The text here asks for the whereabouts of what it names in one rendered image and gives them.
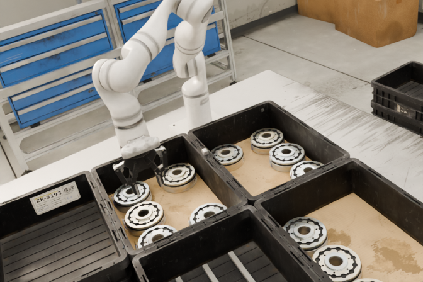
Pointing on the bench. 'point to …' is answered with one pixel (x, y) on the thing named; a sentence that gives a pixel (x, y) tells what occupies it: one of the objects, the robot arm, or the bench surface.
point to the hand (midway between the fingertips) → (148, 185)
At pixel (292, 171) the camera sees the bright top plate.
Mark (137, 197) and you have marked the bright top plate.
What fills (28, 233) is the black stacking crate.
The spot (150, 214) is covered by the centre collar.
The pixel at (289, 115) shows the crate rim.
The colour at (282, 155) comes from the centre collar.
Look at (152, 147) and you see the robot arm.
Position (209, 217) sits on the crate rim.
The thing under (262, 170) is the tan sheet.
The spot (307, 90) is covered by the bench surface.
